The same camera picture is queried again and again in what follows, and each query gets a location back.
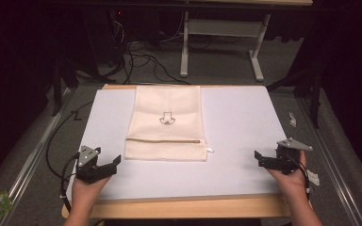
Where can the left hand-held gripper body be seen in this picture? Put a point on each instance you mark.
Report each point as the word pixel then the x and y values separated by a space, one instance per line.
pixel 87 163

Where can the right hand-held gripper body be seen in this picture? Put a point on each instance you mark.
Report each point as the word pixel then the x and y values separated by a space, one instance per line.
pixel 287 157

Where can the person's right hand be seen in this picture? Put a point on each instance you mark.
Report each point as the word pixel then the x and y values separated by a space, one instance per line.
pixel 290 183

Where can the person's left hand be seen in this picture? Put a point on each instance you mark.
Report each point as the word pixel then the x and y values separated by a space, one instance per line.
pixel 86 191

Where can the white table mat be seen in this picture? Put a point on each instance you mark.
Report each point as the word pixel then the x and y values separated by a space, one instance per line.
pixel 238 132

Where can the white paper tag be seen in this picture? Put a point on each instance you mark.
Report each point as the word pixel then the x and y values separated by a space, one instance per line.
pixel 313 177

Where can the crumpled white paper scrap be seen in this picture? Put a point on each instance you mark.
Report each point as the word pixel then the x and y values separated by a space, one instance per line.
pixel 292 120

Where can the black stand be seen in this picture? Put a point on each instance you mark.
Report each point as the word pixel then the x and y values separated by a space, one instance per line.
pixel 63 81
pixel 314 91

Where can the cream cloth zipper bag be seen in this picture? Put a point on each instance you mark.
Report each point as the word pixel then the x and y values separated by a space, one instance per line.
pixel 166 106

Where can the wooden table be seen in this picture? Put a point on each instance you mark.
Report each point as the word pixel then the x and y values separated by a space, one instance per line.
pixel 185 207

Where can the metal floor rail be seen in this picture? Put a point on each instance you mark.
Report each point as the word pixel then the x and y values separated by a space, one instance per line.
pixel 330 163
pixel 28 163

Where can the white metal desk frame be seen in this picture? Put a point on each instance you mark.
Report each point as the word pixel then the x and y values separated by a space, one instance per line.
pixel 223 28

